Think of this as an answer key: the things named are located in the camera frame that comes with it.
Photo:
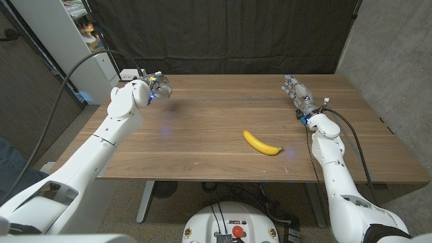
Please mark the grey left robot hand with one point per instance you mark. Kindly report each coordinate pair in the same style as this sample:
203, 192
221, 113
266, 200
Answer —
156, 81

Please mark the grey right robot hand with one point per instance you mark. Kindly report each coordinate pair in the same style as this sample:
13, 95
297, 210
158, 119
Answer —
303, 98

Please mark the white metal jar lid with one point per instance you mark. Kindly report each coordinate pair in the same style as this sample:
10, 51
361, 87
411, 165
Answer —
164, 89

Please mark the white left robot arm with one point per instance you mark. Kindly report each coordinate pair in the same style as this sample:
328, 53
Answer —
84, 162

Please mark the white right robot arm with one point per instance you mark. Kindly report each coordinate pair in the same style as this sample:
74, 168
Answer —
341, 199

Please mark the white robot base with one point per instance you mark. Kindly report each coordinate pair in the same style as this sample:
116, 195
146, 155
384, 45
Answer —
209, 219

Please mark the yellow toy banana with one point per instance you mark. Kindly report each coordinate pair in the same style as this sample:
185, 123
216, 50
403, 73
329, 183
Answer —
260, 145

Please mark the orange toy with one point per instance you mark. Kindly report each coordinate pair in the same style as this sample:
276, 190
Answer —
88, 29

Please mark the white power strip box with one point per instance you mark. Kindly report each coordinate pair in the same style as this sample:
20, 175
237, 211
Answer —
128, 74

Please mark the cardboard box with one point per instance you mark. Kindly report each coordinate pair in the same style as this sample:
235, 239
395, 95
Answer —
96, 44

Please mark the black stand pole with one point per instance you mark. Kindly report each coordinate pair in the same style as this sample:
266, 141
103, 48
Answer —
101, 37

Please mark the black backdrop curtain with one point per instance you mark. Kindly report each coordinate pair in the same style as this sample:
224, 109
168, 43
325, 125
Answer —
219, 33

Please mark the white shelf cabinet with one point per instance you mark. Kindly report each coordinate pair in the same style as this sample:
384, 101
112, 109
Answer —
60, 40

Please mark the black round fan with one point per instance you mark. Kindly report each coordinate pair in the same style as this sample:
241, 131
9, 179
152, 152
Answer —
165, 189

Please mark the grey table leg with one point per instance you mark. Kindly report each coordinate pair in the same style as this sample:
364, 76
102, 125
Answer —
315, 206
145, 202

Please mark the black power adapter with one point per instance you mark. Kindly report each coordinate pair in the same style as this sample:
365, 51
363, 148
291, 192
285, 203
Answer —
292, 233

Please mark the red emergency stop button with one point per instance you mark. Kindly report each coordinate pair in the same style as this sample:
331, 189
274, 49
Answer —
238, 231

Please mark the person leg in jeans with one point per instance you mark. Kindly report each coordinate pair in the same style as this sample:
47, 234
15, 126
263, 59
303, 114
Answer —
10, 158

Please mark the white robot torso shell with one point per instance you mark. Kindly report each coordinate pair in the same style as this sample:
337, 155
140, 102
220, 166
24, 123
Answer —
67, 239

